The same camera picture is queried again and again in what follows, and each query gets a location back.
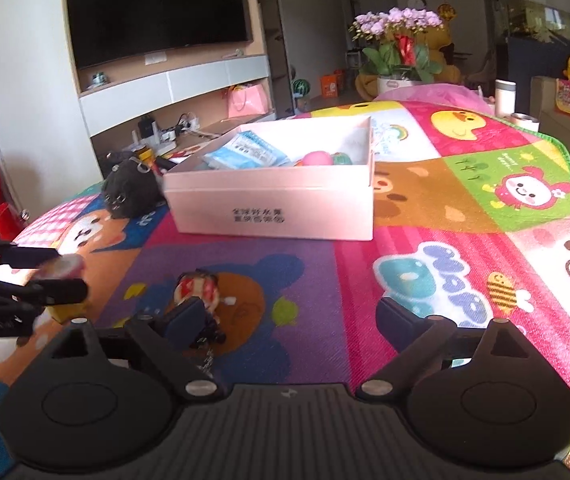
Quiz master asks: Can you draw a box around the small red doll figurine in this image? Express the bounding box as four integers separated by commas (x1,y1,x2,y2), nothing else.
172,268,228,351

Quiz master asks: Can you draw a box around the black plush cat toy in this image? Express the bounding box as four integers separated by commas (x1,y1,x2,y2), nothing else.
102,151,166,219

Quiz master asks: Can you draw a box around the colourful cartoon play mat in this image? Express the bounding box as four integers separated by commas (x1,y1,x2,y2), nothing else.
0,101,570,479

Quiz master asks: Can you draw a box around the white wifi router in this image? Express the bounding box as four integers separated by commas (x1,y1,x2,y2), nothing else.
132,115,175,148

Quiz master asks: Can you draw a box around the pink cardboard box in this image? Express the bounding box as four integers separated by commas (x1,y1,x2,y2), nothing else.
163,115,374,240

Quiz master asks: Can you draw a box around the blue tissue packet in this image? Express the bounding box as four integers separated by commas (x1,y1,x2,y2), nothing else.
202,131,291,170

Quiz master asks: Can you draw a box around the white wooden tv cabinet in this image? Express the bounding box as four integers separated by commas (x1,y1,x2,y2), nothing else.
0,0,270,214

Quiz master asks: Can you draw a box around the pink ball in box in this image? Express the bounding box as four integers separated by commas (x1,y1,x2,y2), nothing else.
300,151,334,166

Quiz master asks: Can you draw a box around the white thermos cup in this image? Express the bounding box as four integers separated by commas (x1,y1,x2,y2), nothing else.
494,79,517,117

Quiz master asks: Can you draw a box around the pink gift bag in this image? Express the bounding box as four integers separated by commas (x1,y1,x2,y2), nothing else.
225,82,271,119

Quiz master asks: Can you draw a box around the orange box on floor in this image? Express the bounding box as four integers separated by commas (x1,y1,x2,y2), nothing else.
321,70,344,99

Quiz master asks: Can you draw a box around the black television screen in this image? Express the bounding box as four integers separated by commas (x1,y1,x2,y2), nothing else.
66,0,252,68

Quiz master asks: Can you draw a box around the green ball on floor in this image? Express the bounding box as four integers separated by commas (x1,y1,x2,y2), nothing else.
291,78,311,99

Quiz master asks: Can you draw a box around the yellow giant plush bear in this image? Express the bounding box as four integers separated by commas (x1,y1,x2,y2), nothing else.
355,26,462,101

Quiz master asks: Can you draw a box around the pink orchid flower pot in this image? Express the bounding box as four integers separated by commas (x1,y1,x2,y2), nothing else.
350,8,444,84

